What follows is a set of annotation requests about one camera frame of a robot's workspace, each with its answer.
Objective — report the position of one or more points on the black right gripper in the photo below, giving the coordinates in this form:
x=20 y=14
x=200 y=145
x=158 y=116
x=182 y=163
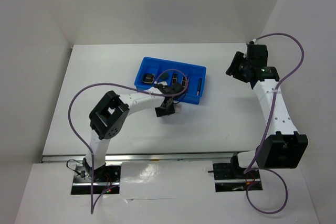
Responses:
x=233 y=70

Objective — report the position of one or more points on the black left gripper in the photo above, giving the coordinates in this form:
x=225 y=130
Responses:
x=169 y=110

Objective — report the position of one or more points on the beige makeup sponge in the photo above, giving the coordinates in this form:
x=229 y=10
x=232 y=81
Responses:
x=157 y=85

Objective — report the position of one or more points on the eyeshadow palette clear case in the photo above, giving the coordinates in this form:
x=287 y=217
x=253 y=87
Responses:
x=178 y=107

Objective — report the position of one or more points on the black square compact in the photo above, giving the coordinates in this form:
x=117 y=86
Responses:
x=148 y=78

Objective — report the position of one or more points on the black gold eyeliner pencil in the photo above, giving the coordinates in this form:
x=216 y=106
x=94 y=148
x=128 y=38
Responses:
x=199 y=86

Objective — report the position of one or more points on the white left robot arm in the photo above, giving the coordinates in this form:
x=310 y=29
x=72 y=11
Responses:
x=108 y=116

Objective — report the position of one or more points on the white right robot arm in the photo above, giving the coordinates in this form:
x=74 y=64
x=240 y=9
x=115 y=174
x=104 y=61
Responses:
x=281 y=146

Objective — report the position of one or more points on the blue plastic organizer bin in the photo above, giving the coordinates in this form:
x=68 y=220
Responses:
x=159 y=66

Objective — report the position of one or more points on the metal rail front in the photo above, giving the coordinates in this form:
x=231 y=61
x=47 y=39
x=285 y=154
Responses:
x=144 y=157

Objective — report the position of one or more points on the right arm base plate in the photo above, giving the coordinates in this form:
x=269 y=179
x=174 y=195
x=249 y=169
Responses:
x=228 y=178

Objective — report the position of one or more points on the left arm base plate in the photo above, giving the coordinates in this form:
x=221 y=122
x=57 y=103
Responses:
x=109 y=180

